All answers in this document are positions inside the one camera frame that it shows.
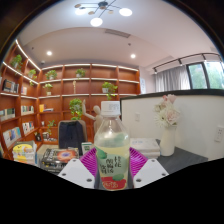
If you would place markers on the wooden artist mannequin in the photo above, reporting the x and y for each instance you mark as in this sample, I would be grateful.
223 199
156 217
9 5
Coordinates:
96 110

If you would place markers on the wooden wall shelf unit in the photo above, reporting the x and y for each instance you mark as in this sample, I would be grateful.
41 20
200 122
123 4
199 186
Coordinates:
63 86

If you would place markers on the dark office chair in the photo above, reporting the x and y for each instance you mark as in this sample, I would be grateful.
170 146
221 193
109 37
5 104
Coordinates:
71 135

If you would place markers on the branched ceiling lamp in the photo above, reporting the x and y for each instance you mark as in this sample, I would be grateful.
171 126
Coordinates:
96 20

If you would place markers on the black track light rail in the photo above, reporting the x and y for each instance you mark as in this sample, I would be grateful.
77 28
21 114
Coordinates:
180 59

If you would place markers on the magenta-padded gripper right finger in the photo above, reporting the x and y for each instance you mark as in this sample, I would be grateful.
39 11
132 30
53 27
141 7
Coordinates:
150 171

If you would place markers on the stack of white books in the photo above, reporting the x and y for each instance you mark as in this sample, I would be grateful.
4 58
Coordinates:
145 146

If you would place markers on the grey window curtain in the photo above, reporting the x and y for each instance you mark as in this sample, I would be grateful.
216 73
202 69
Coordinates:
171 79

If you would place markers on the white desk partition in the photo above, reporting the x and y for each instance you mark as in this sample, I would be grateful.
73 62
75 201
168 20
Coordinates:
196 116

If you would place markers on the ceiling air vent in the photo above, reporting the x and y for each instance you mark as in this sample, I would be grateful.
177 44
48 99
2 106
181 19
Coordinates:
117 33

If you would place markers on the white wall socket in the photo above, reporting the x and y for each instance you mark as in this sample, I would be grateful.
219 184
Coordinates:
219 133
137 116

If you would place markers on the round recessed ceiling light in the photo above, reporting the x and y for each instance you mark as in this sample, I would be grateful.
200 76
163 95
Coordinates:
133 56
49 53

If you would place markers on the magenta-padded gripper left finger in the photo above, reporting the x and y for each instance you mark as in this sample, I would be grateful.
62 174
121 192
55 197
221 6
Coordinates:
75 171

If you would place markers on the stack of colourful books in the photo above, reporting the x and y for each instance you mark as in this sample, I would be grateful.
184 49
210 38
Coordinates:
24 153

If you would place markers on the stack of dark books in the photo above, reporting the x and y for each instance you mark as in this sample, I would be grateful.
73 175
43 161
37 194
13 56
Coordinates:
58 156

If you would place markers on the white vase with flowers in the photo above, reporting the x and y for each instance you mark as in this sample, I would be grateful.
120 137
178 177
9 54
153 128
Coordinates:
167 140

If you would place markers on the clear drink bottle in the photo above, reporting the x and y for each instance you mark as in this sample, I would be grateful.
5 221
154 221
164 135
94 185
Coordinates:
111 150

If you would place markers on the window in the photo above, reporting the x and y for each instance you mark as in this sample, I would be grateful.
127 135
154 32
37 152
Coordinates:
206 75

